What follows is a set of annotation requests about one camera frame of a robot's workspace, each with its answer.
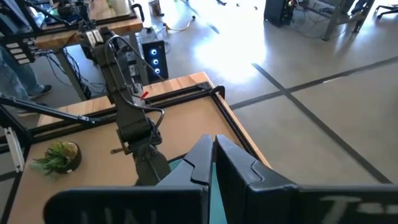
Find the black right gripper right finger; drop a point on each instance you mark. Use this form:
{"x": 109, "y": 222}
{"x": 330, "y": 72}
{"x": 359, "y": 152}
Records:
{"x": 236, "y": 174}

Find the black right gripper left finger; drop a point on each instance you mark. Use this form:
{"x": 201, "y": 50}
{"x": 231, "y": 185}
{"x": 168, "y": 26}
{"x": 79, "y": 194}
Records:
{"x": 192, "y": 169}

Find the blue round plate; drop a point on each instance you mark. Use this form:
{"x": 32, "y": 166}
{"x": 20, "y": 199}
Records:
{"x": 217, "y": 202}

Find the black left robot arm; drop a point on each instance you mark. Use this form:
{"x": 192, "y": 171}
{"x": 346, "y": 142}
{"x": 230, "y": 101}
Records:
{"x": 124, "y": 102}

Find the small potted green plant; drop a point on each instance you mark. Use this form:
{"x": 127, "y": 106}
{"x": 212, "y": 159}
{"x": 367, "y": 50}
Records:
{"x": 59, "y": 158}

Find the computer tower with blue fans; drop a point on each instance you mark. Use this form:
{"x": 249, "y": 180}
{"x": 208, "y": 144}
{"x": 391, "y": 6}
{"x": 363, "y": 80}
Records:
{"x": 155, "y": 60}

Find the wooden workbench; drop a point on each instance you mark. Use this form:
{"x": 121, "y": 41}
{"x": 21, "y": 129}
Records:
{"x": 118, "y": 26}

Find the person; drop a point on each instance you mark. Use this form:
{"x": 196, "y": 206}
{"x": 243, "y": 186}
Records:
{"x": 15, "y": 77}

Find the black computer tower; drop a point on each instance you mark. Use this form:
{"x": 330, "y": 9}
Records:
{"x": 278, "y": 12}

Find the black aluminium table frame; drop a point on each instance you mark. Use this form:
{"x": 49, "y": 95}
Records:
{"x": 174, "y": 96}

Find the silver aluminium bracket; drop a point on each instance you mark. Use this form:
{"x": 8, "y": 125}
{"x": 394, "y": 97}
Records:
{"x": 14, "y": 149}

